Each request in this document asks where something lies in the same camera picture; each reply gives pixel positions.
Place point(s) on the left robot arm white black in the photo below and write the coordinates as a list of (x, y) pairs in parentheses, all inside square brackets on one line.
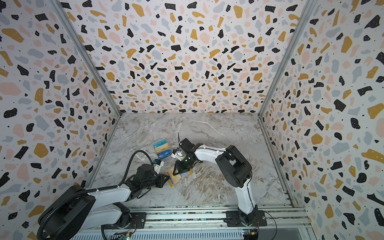
[(79, 209)]

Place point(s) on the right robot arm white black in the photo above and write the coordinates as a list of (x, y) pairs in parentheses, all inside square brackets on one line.
[(235, 168)]

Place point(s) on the gold card in stand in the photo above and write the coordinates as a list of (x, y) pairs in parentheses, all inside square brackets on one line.
[(157, 150)]

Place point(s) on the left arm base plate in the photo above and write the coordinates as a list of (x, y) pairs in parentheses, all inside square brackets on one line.
[(131, 221)]

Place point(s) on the blue VIP card in stand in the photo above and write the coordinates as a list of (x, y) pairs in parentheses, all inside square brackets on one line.
[(164, 154)]

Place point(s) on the teal VIP card in stand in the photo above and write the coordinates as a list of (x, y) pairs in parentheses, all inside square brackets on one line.
[(160, 144)]

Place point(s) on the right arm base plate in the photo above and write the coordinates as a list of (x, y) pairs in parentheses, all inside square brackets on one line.
[(239, 219)]

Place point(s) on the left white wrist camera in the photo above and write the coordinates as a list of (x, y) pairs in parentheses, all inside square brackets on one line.
[(158, 164)]

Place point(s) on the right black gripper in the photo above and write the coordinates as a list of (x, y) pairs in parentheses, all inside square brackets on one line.
[(183, 166)]

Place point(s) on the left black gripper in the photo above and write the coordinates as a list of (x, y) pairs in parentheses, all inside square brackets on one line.
[(162, 181)]

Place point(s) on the white perforated cable duct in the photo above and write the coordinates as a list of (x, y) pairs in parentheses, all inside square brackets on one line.
[(168, 235)]

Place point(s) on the yellow leather card holder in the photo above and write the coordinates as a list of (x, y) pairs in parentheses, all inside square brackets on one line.
[(184, 175)]

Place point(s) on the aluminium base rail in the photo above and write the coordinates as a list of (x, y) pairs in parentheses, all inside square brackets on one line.
[(279, 218)]

